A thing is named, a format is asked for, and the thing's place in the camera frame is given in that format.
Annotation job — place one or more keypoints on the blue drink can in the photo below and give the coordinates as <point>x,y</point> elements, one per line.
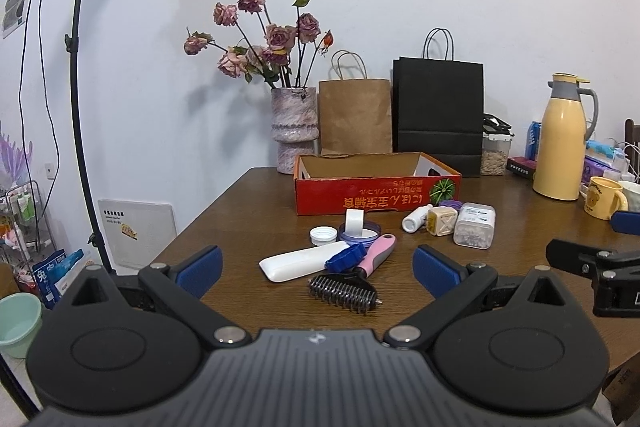
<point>532,141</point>

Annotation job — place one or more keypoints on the purple box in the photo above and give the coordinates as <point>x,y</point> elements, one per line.
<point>593,167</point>

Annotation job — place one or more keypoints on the clear seed container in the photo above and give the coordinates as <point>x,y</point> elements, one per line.
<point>497,139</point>

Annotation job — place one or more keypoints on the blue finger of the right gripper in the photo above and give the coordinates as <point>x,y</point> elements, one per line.
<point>626,222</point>
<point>590,262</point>

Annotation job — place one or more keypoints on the clear white plastic jar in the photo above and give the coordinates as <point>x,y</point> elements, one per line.
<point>475,226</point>

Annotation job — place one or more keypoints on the dried rose bouquet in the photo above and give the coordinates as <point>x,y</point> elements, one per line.
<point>283,55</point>

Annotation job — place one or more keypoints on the wall poster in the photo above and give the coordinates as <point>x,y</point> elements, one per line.
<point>13,16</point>

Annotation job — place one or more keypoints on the white remote control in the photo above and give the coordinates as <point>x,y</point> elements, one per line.
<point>290,266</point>

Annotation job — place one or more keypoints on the green plastic bucket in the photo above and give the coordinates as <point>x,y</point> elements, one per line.
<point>20,321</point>

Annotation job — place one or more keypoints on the white tape roll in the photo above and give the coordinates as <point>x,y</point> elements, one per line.
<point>353,225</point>

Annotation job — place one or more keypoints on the blue toothed plastic lid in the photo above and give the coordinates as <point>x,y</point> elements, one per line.
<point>346,259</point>

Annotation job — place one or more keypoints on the yellow mug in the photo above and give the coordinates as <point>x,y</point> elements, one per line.
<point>604,197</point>

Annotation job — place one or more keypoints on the white spray bottle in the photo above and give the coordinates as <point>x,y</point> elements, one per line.
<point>415,219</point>

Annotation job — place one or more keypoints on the red cardboard box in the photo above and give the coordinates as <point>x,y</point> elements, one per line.
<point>371,182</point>

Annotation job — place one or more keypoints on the dark red small box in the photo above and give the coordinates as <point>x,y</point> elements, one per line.
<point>521,166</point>

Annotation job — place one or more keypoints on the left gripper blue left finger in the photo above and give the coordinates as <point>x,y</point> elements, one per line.
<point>190,278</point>

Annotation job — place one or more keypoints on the white board on floor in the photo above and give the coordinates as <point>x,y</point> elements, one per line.
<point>136,232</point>

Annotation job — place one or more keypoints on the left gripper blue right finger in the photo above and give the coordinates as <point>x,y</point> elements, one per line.
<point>438,273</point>

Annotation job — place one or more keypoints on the pink pet grooming brush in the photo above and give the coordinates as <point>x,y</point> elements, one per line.
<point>351,290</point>

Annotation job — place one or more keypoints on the pink marbled ceramic vase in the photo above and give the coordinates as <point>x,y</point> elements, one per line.
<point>294,124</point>

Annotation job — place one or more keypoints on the purple toothed plastic lid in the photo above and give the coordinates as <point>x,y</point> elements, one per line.
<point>451,203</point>

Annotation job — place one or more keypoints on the brown paper bag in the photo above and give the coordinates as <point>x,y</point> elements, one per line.
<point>355,114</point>

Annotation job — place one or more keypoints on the wire storage rack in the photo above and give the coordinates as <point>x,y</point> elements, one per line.
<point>25,233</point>

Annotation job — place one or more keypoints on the small white jar lid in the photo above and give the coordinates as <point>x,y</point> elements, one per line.
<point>322,235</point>

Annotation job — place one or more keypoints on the black paper bag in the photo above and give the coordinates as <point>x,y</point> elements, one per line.
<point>438,105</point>

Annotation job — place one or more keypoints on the yellow thermos jug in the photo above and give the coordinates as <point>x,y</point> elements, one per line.
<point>569,120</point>

